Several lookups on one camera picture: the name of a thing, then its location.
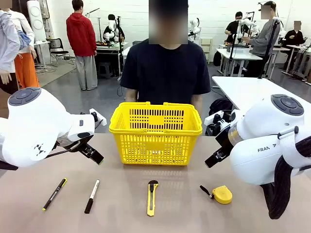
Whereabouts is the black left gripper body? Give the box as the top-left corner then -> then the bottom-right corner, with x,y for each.
55,133 -> 95,153

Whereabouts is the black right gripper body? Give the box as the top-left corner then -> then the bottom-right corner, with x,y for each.
215,128 -> 234,156

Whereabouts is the white marker with black cap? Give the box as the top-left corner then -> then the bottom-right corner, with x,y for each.
84,179 -> 100,214

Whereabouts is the black pen with yellow cap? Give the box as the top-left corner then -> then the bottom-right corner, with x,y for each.
42,178 -> 68,211

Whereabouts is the yellow utility knife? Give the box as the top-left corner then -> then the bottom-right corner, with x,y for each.
146,180 -> 159,217

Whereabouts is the person's right forearm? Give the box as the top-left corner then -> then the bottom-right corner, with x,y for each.
125,88 -> 138,102

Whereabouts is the person's left forearm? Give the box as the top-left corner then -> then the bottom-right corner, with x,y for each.
193,93 -> 204,115

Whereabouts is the yellow plastic shopping basket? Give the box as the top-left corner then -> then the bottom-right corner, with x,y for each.
108,101 -> 203,166

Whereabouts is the person in navy t-shirt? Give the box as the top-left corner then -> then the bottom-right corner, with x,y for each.
120,0 -> 211,115

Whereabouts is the person in red hoodie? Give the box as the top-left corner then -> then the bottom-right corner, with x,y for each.
66,0 -> 98,91

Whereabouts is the person in grey sweater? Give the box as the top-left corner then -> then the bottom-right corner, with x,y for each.
242,1 -> 280,78

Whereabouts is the person in black shirt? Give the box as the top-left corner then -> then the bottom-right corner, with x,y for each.
225,11 -> 252,44

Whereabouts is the seated person in black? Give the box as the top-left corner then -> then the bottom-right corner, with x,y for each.
283,20 -> 306,48

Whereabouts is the yellow tape measure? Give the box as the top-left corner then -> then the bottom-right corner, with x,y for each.
200,185 -> 233,204

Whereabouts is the black backpack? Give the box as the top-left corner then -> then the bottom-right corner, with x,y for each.
208,97 -> 235,117

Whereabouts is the large white table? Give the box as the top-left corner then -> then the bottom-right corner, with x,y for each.
211,76 -> 311,112

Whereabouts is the dark plastic stool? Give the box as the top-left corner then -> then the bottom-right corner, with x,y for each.
98,62 -> 112,80

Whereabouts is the white background desk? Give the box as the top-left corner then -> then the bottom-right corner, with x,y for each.
215,48 -> 263,77

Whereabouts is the white drawer cabinet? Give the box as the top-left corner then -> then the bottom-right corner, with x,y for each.
200,37 -> 213,65

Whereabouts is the black office chair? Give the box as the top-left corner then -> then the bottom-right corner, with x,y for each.
46,38 -> 75,67

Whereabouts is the black tripod pole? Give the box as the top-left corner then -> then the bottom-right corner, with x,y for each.
257,17 -> 280,80

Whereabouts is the white and black background robot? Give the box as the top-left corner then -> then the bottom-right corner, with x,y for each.
103,14 -> 126,44

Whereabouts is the white standing air conditioner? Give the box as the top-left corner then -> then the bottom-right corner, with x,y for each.
27,0 -> 47,42

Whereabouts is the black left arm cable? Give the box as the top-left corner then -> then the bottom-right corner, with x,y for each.
45,142 -> 82,160

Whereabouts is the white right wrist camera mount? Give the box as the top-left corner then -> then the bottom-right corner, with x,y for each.
205,110 -> 230,131

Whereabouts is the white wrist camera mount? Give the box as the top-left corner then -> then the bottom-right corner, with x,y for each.
89,108 -> 107,126
205,110 -> 230,131

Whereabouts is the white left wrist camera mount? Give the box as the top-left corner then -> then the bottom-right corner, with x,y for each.
89,108 -> 107,126

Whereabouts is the black braided right arm cable sleeve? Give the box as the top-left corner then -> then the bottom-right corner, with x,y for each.
263,135 -> 311,220

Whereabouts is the thin black camera stand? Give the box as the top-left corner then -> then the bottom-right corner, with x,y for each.
228,20 -> 241,77

